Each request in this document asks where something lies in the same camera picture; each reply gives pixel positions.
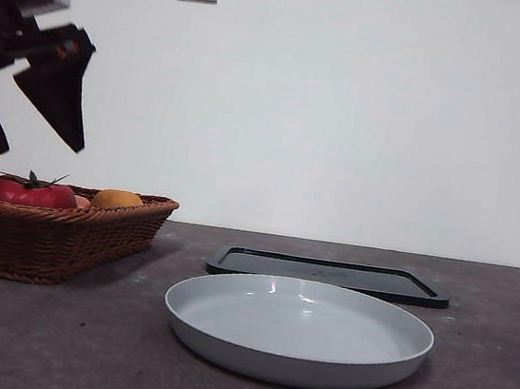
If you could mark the red tomato with green stem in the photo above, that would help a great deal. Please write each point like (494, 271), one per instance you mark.
(25, 192)

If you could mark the pink peach fruit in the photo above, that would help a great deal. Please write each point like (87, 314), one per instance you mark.
(82, 203)

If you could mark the orange round fruit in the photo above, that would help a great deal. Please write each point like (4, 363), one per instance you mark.
(115, 199)

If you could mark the brown woven wicker basket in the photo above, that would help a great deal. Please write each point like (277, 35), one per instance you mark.
(42, 242)

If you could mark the pale grey round plate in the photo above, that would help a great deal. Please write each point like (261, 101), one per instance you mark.
(294, 338)

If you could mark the dark rectangular tray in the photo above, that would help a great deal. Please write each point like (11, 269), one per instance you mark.
(373, 281)

